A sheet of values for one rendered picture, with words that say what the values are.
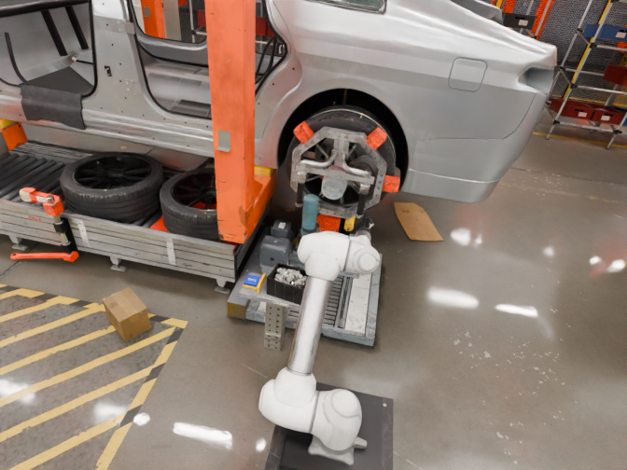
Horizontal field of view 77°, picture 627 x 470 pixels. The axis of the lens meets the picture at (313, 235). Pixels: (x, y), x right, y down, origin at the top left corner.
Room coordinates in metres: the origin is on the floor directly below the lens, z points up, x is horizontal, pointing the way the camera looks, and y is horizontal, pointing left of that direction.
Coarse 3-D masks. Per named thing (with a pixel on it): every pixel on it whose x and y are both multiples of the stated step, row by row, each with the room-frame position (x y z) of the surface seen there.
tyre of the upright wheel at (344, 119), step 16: (320, 112) 2.30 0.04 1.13; (336, 112) 2.22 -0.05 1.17; (352, 112) 2.24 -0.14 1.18; (368, 112) 2.31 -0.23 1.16; (320, 128) 2.16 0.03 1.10; (352, 128) 2.13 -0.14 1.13; (368, 128) 2.13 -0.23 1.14; (384, 128) 2.27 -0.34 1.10; (384, 144) 2.11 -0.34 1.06; (288, 160) 2.18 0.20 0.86; (288, 176) 2.18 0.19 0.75; (384, 192) 2.10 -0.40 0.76; (368, 208) 2.11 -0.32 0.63
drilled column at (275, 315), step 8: (272, 304) 1.45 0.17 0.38; (272, 312) 1.45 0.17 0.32; (280, 312) 1.45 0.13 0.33; (272, 320) 1.45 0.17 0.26; (280, 320) 1.45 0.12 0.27; (272, 328) 1.45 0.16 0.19; (280, 328) 1.45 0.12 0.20; (272, 336) 1.45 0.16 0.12; (280, 336) 1.45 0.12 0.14; (264, 344) 1.46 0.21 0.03; (272, 344) 1.45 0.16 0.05; (280, 344) 1.45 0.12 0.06
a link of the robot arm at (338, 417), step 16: (320, 400) 0.83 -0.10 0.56; (336, 400) 0.81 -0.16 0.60; (352, 400) 0.83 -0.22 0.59; (320, 416) 0.78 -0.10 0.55; (336, 416) 0.76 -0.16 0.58; (352, 416) 0.77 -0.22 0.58; (320, 432) 0.75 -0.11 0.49; (336, 432) 0.74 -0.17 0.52; (352, 432) 0.75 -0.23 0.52; (336, 448) 0.74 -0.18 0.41
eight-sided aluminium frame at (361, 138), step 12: (324, 132) 2.07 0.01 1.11; (336, 132) 2.06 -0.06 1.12; (348, 132) 2.10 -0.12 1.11; (360, 132) 2.09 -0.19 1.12; (300, 144) 2.13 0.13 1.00; (312, 144) 2.08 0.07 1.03; (360, 144) 2.04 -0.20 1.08; (300, 156) 2.14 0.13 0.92; (372, 156) 2.04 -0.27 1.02; (384, 168) 2.02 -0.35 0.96; (324, 204) 2.11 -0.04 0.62; (372, 204) 2.03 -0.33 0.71; (348, 216) 2.04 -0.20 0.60
